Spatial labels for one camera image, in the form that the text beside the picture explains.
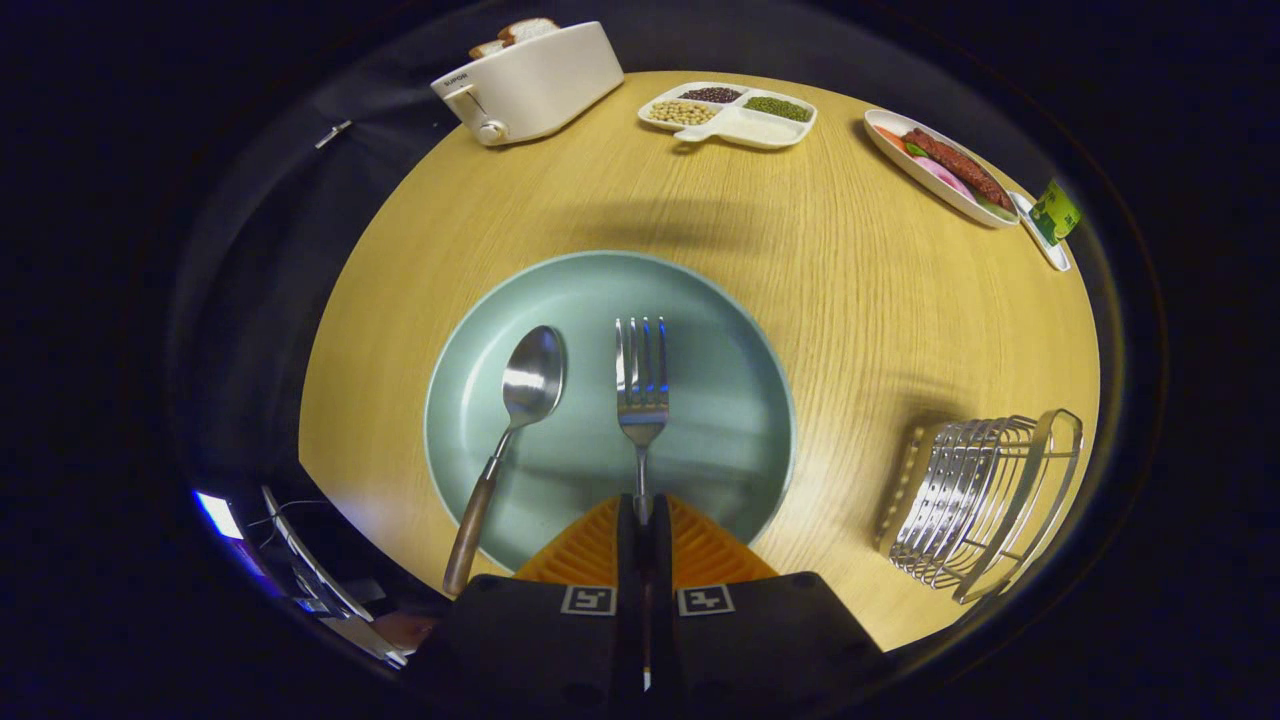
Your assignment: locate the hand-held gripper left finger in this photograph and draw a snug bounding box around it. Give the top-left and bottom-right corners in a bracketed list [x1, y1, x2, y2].
[415, 493, 649, 717]

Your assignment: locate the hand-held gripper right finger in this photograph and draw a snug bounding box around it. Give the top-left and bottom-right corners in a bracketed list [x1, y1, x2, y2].
[652, 493, 883, 713]

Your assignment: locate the steel fork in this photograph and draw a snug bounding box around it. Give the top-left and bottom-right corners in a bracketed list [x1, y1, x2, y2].
[613, 316, 671, 693]

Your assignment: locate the steel spoon with wooden handle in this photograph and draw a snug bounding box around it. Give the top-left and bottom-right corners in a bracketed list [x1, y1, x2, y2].
[443, 325, 567, 598]

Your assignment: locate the light green round plate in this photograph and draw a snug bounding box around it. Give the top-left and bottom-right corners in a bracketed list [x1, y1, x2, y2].
[424, 250, 798, 576]

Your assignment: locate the white coaster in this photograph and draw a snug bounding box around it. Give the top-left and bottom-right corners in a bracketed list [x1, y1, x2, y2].
[1010, 190, 1072, 273]

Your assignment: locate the white oval food plate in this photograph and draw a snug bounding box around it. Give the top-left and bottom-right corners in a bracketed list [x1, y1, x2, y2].
[863, 108, 1021, 230]

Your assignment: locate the pink food slice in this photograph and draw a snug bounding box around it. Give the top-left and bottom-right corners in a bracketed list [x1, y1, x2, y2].
[914, 155, 977, 204]

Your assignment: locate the white divided dish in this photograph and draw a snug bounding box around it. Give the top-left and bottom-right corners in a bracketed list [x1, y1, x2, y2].
[637, 82, 818, 151]

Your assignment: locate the brown sausage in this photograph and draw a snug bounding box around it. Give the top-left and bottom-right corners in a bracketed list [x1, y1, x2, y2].
[904, 128, 1014, 210]

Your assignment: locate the clear bottle with green label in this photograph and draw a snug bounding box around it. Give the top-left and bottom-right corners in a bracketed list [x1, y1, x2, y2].
[1028, 178, 1083, 246]

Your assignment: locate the pile of green beans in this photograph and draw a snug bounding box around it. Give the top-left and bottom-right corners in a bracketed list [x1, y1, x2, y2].
[743, 96, 813, 123]

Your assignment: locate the pile of yellow soybeans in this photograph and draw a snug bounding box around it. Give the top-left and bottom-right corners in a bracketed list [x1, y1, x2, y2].
[648, 100, 721, 126]

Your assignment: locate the white toaster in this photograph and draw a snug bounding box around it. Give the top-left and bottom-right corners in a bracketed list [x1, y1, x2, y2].
[430, 20, 625, 148]

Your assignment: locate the large toast bread slice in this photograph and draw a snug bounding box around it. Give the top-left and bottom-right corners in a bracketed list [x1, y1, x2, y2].
[497, 17, 561, 47]

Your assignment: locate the metal wire rack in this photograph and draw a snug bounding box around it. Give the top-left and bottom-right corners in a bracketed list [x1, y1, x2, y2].
[877, 408, 1084, 605]

